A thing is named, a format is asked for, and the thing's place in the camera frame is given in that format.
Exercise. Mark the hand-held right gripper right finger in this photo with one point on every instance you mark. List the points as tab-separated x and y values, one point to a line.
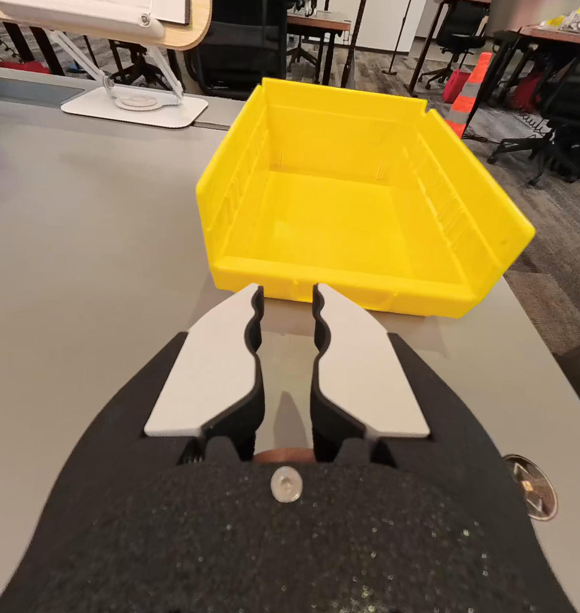
366	383

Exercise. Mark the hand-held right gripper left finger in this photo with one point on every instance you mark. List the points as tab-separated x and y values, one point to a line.
208	383

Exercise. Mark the yellow plastic box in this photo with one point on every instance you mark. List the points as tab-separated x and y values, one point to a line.
328	230

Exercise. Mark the round black desk control panel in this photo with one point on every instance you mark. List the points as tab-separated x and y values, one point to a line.
539	493

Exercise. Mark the orange traffic cone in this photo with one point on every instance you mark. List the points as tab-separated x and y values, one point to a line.
467	96

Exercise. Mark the red bag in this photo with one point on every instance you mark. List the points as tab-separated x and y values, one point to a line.
527	93
451	88
12	64

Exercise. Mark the black office chair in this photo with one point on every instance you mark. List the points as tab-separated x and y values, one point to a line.
242	48
567	124
462	24

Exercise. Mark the black tripod stand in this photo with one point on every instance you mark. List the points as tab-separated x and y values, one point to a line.
352	48

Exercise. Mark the black pole stand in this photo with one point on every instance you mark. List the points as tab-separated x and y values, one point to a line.
397	48

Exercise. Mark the small wooden table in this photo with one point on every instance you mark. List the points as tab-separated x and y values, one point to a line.
318	21

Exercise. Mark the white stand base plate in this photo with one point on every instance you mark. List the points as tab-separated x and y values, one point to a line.
165	112

